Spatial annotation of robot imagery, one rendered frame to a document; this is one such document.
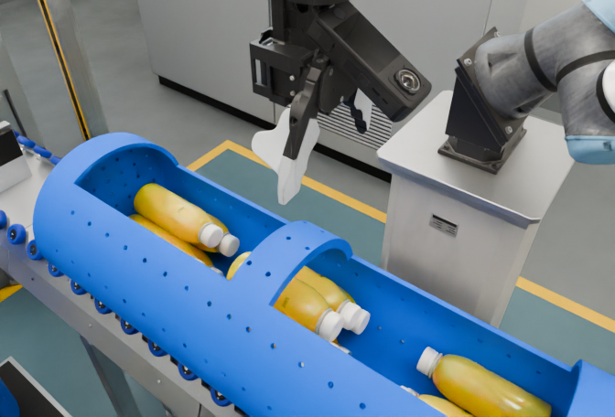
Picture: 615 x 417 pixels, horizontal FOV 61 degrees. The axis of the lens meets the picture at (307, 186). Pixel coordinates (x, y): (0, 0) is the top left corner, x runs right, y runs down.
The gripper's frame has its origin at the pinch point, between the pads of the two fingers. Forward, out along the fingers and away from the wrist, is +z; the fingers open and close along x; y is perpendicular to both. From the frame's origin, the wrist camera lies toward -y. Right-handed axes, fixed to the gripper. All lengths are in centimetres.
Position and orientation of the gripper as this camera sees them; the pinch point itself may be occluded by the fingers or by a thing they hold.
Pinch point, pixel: (330, 169)
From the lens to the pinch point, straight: 55.2
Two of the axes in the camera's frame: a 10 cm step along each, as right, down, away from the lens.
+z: 0.0, 7.5, 6.6
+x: -5.8, 5.3, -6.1
